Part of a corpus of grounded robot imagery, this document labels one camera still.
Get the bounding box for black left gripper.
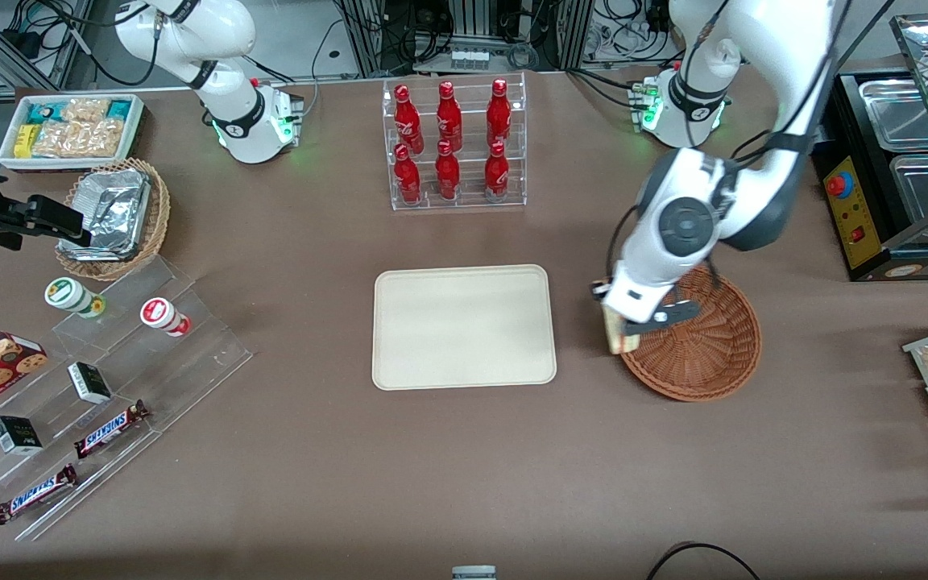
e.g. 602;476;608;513
591;280;703;338

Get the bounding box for triangular sandwich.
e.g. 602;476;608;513
604;308;644;356

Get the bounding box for brown round wicker basket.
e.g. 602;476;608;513
614;263;762;402

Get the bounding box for light wicker basket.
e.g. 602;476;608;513
55;158;172;282

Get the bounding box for cream plastic tray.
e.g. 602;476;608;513
372;264;557;392

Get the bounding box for white rectangular snack bin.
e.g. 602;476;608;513
0;93;146;173

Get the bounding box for silver foil package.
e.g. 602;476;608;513
73;168;151;244
60;232;141;262

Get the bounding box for green lid snack cup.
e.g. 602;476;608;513
44;277;106;319

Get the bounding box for clear bag of crackers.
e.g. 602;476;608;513
32;118;126;159
61;98;111;124

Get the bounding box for red lid snack cup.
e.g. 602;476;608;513
140;297;192;338

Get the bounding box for small dark green box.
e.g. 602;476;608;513
68;362;114;405
0;416;44;455

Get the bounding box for clear acrylic bottle rack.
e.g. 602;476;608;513
382;72;528;212

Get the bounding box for red cola bottle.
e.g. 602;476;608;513
437;81;464;152
487;78;512;150
484;141;511;199
394;84;425;155
435;140;462;201
393;144;423;205

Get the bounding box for clear acrylic stepped display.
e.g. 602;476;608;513
0;256;254;542

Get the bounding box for snickers chocolate bar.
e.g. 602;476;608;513
0;463;78;526
73;400;151;460

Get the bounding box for black food warmer cabinet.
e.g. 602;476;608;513
812;12;928;283

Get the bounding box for black cable loop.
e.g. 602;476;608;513
645;542;763;580

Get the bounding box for aluminium frame rack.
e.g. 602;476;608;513
342;0;595;77

